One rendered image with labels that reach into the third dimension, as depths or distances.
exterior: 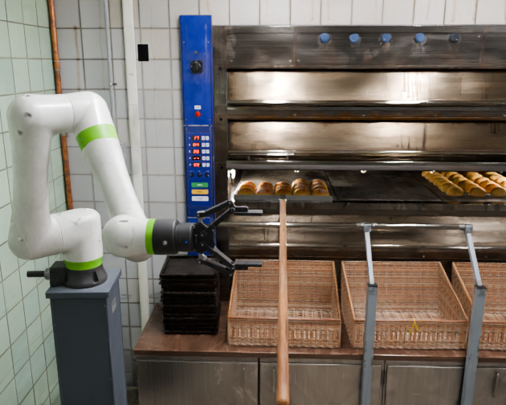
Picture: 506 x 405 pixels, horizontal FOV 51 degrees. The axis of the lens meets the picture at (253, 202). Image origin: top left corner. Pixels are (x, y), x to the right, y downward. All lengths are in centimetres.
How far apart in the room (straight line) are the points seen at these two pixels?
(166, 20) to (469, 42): 154
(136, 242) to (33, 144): 44
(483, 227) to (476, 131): 54
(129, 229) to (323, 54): 176
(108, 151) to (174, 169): 138
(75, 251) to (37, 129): 45
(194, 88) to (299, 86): 54
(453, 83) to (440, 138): 29
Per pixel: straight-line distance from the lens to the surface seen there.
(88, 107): 162
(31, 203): 168
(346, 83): 285
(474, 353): 273
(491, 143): 306
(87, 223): 179
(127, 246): 136
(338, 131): 287
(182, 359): 270
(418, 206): 302
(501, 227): 321
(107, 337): 189
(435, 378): 281
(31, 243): 174
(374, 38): 288
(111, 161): 155
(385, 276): 306
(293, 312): 299
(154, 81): 288
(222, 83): 283
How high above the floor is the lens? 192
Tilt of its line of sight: 15 degrees down
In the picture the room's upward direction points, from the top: straight up
